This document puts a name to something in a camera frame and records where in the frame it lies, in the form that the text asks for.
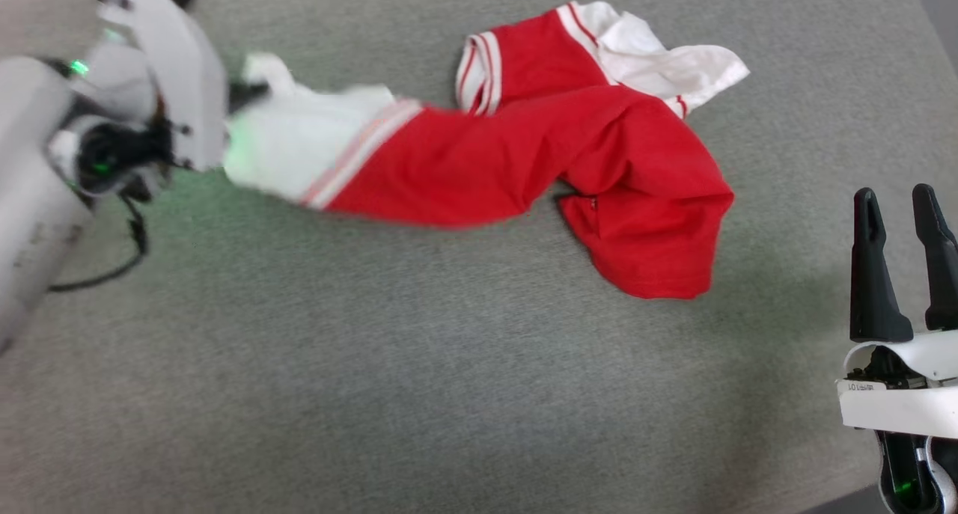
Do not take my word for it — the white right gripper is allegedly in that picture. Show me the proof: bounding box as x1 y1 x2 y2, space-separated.
837 183 958 432

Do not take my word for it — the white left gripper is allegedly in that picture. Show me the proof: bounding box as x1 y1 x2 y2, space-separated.
49 0 270 201

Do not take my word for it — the red and white jersey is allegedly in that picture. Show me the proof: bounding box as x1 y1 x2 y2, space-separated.
223 1 751 300

